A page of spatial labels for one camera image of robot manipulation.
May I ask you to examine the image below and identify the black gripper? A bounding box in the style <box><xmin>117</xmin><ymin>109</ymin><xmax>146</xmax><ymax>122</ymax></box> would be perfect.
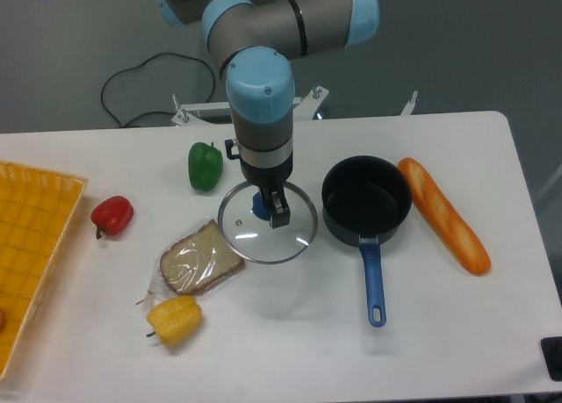
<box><xmin>241</xmin><ymin>159</ymin><xmax>293</xmax><ymax>229</ymax></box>

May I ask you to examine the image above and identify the glass lid with blue knob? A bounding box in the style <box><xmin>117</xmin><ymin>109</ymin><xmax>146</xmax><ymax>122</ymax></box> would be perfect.
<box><xmin>217</xmin><ymin>182</ymin><xmax>318</xmax><ymax>264</ymax></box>

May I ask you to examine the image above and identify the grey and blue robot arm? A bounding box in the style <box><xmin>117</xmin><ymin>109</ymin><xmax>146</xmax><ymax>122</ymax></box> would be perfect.
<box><xmin>157</xmin><ymin>0</ymin><xmax>380</xmax><ymax>228</ymax></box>

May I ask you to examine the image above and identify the green bell pepper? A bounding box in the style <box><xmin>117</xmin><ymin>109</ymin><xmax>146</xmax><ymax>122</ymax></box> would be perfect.
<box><xmin>188</xmin><ymin>142</ymin><xmax>223</xmax><ymax>192</ymax></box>

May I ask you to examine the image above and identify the bread slice in plastic bag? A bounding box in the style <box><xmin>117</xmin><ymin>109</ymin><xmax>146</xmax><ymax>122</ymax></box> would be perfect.
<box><xmin>138</xmin><ymin>218</ymin><xmax>246</xmax><ymax>306</ymax></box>

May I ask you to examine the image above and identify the yellow bell pepper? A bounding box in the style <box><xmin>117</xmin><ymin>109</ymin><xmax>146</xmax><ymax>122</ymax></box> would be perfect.
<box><xmin>147</xmin><ymin>295</ymin><xmax>203</xmax><ymax>348</ymax></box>

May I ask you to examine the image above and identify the red bell pepper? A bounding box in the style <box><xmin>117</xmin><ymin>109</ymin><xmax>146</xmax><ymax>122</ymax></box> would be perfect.
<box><xmin>90</xmin><ymin>196</ymin><xmax>134</xmax><ymax>240</ymax></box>

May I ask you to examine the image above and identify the orange baguette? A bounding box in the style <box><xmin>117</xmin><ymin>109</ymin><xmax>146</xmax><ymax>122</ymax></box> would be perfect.
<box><xmin>398</xmin><ymin>157</ymin><xmax>492</xmax><ymax>276</ymax></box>

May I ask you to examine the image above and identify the yellow woven basket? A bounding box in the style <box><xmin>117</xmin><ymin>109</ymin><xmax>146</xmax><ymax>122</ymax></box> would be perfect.
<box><xmin>1</xmin><ymin>161</ymin><xmax>88</xmax><ymax>378</ymax></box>

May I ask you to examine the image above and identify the black object at table corner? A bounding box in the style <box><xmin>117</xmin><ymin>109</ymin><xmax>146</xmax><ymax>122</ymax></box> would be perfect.
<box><xmin>540</xmin><ymin>336</ymin><xmax>562</xmax><ymax>382</ymax></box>

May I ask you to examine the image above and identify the black saucepan with blue handle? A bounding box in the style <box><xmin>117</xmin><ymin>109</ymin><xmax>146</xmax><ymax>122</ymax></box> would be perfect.
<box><xmin>321</xmin><ymin>155</ymin><xmax>412</xmax><ymax>327</ymax></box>

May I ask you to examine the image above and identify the white table bracket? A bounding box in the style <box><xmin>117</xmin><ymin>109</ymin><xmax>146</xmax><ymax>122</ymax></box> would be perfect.
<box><xmin>400</xmin><ymin>90</ymin><xmax>418</xmax><ymax>116</ymax></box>

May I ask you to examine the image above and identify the black cable on floor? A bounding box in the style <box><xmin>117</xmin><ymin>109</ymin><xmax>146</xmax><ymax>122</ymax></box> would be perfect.
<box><xmin>100</xmin><ymin>52</ymin><xmax>217</xmax><ymax>128</ymax></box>

